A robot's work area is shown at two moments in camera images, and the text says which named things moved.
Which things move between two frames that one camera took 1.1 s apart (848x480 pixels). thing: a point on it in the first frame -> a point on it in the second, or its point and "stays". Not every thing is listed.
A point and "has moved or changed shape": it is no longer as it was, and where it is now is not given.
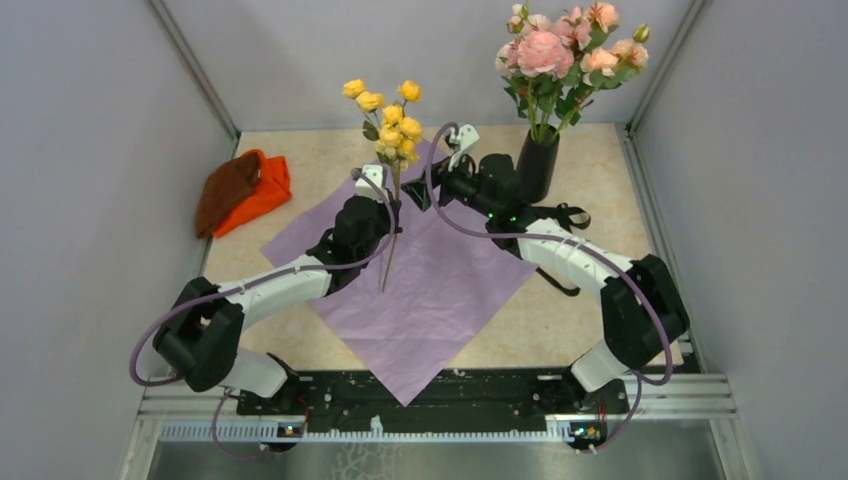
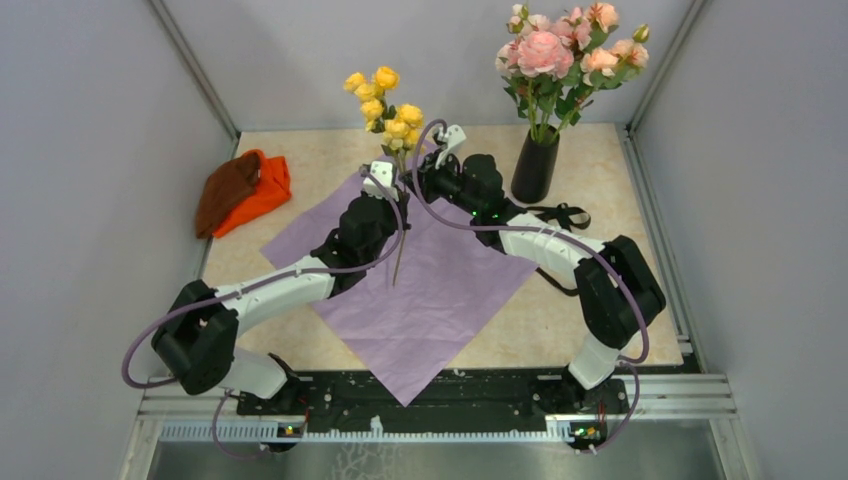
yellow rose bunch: x=397 y=132 has moved or changed shape
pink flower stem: x=612 y=67 stays
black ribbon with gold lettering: x=571 y=219 stays
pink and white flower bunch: x=549 y=68 stays
